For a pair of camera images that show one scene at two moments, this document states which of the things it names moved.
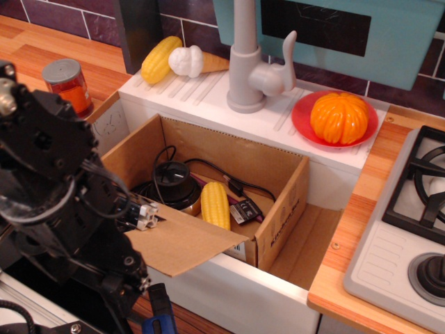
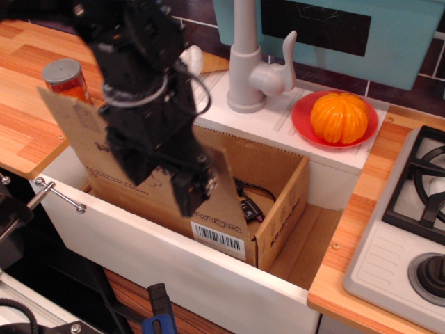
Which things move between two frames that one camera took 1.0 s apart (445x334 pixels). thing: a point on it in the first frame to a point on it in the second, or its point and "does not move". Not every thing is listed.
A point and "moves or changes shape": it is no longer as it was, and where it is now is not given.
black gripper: (100, 249) to (151, 126)
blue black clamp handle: (163, 321) does not move
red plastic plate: (302, 124) does not move
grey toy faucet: (250, 81) does not move
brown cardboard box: (179, 242) moves or changes shape
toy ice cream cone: (191, 61) does not move
